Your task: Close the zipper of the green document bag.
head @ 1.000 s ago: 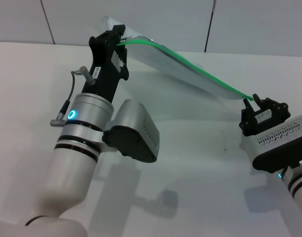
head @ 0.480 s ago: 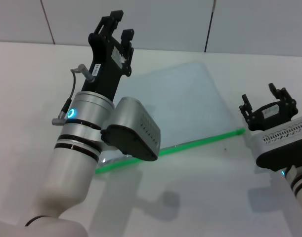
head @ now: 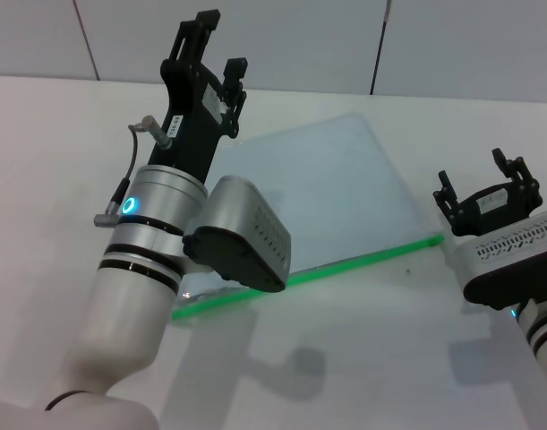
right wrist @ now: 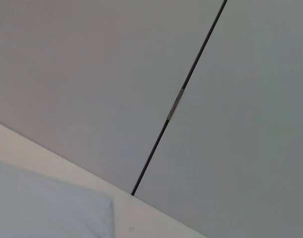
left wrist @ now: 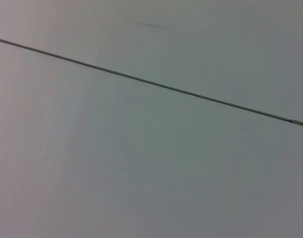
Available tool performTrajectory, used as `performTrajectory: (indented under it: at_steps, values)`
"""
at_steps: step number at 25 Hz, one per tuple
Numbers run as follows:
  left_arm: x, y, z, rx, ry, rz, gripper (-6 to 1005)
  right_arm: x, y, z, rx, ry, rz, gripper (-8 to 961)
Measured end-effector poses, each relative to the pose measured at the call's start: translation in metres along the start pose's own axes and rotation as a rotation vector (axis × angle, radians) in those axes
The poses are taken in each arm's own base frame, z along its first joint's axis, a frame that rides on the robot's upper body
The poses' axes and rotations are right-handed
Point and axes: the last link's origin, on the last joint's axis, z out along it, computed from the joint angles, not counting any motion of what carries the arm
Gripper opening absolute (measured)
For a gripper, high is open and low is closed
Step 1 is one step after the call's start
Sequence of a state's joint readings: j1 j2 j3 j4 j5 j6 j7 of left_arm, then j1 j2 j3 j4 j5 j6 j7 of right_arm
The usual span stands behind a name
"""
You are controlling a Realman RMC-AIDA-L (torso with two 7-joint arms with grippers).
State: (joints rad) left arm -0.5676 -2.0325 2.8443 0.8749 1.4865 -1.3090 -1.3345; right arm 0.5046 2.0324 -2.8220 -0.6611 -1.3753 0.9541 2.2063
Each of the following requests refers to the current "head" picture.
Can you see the translucent green-zip document bag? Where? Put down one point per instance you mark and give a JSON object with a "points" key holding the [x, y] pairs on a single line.
{"points": [[335, 192]]}

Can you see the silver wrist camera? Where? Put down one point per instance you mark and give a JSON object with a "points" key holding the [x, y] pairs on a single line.
{"points": [[250, 237], [510, 264]]}

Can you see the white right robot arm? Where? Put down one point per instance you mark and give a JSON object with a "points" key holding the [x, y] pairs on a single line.
{"points": [[544, 340]]}

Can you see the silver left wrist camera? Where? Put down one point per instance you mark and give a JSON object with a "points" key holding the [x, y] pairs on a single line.
{"points": [[250, 237]]}

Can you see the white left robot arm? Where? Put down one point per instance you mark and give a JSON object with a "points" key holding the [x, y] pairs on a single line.
{"points": [[130, 313]]}

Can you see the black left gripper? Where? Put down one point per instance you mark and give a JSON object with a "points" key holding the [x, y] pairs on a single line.
{"points": [[188, 125]]}

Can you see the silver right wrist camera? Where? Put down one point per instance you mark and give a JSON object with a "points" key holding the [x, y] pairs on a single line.
{"points": [[510, 264]]}

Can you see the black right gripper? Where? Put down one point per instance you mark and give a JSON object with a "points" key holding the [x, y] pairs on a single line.
{"points": [[492, 210]]}

